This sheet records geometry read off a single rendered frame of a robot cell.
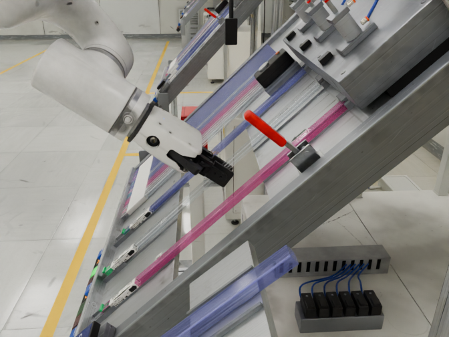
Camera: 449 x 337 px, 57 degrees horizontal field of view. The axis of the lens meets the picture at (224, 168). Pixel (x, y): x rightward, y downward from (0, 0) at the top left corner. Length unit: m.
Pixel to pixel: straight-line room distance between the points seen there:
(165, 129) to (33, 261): 1.66
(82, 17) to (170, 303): 0.43
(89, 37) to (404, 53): 0.46
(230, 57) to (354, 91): 4.73
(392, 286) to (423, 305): 0.07
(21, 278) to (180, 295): 1.61
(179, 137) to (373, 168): 0.29
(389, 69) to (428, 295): 0.61
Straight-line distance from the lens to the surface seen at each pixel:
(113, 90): 0.63
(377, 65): 0.51
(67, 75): 0.63
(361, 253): 1.01
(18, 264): 2.23
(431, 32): 0.53
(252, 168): 2.08
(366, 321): 0.88
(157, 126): 0.62
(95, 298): 0.79
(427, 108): 0.50
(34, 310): 1.94
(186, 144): 0.63
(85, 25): 0.70
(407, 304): 0.98
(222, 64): 5.22
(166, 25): 9.30
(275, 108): 0.75
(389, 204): 1.32
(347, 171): 0.50
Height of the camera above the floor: 1.24
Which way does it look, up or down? 25 degrees down
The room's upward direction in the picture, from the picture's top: straight up
